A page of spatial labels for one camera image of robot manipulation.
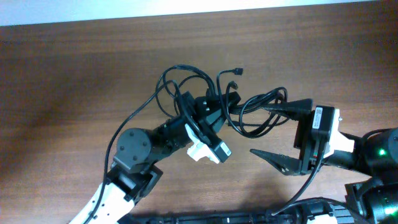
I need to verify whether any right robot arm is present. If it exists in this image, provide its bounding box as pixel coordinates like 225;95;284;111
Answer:
251;99;397;223

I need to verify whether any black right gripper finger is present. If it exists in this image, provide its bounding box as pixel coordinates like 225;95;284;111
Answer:
262;98;313;121
249;149;301;176

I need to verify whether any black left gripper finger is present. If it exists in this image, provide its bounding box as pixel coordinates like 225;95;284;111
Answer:
194;91;241;115
203;107;226;133

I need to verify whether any black USB cable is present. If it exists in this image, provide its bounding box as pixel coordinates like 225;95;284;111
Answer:
154;64;290;139

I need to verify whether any black left camera cable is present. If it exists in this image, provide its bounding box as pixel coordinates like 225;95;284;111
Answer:
82;79;206;224

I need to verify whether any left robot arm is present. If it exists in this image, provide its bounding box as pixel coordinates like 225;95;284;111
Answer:
72;92;241;223

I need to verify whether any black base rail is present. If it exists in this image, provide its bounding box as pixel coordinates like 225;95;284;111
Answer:
118;202;354;224

